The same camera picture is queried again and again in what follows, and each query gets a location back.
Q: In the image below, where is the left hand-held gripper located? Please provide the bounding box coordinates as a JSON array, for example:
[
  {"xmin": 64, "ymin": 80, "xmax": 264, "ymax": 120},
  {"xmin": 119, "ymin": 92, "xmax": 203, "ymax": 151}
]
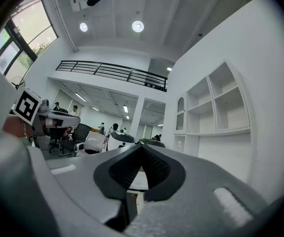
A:
[{"xmin": 12, "ymin": 87, "xmax": 81, "ymax": 137}]

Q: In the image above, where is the black metal balcony railing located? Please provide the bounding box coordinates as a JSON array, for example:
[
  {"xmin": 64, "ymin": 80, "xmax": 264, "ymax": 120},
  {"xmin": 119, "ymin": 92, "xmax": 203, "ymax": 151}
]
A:
[{"xmin": 55, "ymin": 60, "xmax": 168, "ymax": 92}]

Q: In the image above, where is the black wall fan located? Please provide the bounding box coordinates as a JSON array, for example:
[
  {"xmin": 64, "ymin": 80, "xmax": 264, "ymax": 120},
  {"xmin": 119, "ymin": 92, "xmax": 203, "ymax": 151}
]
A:
[{"xmin": 10, "ymin": 76, "xmax": 26, "ymax": 91}]

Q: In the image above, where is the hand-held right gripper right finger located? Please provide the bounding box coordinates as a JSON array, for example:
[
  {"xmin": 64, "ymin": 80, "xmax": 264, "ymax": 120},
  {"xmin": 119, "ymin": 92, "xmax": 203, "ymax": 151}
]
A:
[{"xmin": 124, "ymin": 144, "xmax": 275, "ymax": 237}]

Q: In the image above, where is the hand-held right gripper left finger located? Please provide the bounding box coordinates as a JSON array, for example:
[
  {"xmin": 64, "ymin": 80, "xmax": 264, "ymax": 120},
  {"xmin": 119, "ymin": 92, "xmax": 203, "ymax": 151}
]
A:
[{"xmin": 28, "ymin": 144, "xmax": 144, "ymax": 237}]

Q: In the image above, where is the white and black robot base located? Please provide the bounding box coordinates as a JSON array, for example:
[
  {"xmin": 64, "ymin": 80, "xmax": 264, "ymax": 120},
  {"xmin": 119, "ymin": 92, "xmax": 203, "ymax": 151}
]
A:
[
  {"xmin": 108, "ymin": 131, "xmax": 135, "ymax": 151},
  {"xmin": 139, "ymin": 138, "xmax": 166, "ymax": 148}
]

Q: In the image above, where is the black office chair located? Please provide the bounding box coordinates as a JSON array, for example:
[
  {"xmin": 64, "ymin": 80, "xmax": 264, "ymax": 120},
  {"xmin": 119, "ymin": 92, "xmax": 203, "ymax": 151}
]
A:
[{"xmin": 59, "ymin": 123, "xmax": 92, "ymax": 157}]

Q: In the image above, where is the person's left forearm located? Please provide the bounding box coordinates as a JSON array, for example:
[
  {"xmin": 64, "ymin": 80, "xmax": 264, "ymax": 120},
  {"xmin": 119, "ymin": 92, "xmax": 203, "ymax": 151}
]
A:
[{"xmin": 2, "ymin": 114, "xmax": 35, "ymax": 140}]

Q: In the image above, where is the white ceiling air conditioner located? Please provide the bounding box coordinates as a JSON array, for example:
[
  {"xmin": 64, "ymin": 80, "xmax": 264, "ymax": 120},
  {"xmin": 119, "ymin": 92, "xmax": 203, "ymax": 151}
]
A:
[{"xmin": 69, "ymin": 0, "xmax": 94, "ymax": 12}]

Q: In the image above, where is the large glass window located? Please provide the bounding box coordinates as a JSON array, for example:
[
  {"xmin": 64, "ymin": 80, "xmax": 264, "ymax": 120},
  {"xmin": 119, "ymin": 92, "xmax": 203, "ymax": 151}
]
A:
[{"xmin": 0, "ymin": 0, "xmax": 58, "ymax": 79}]

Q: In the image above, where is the white wall shelf unit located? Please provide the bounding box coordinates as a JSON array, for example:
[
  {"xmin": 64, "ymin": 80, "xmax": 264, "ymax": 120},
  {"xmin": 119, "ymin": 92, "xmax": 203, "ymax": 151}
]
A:
[{"xmin": 173, "ymin": 60, "xmax": 256, "ymax": 182}]

